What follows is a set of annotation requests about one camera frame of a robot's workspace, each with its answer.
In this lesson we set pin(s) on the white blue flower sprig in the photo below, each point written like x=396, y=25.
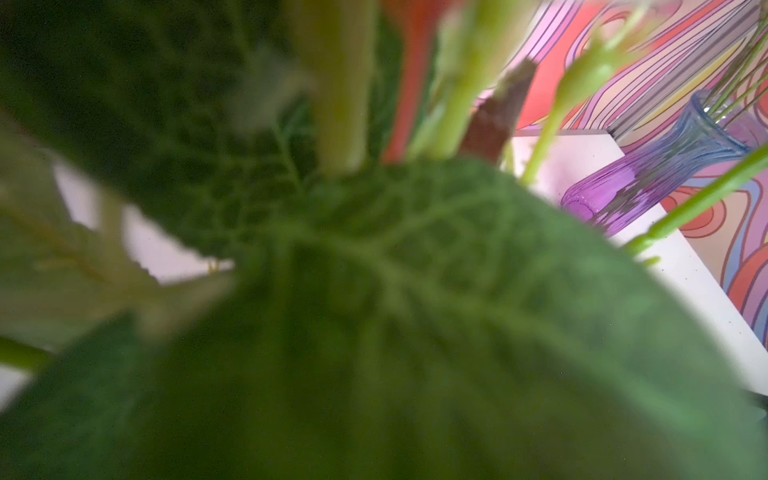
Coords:
x=426, y=317

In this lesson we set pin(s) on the cream white rose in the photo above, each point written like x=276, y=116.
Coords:
x=744, y=75

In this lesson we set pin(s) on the peach carnation flower sprig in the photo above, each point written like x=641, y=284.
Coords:
x=335, y=42

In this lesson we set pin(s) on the blue purple glass vase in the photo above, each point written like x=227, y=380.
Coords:
x=616, y=195

